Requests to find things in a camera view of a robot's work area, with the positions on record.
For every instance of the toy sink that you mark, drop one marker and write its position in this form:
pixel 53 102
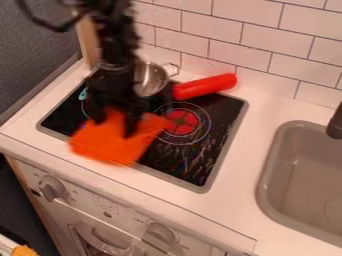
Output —
pixel 302 183

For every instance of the red toy cylinder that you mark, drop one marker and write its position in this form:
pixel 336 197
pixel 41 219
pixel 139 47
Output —
pixel 205 86

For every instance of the silver pot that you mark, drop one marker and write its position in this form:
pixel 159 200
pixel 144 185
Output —
pixel 151 77

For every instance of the orange cloth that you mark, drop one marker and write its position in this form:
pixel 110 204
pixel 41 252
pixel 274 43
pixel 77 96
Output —
pixel 113 141

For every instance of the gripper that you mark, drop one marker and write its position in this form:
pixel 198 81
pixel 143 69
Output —
pixel 115 87

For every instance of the toy stove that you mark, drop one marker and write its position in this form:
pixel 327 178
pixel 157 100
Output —
pixel 169 133

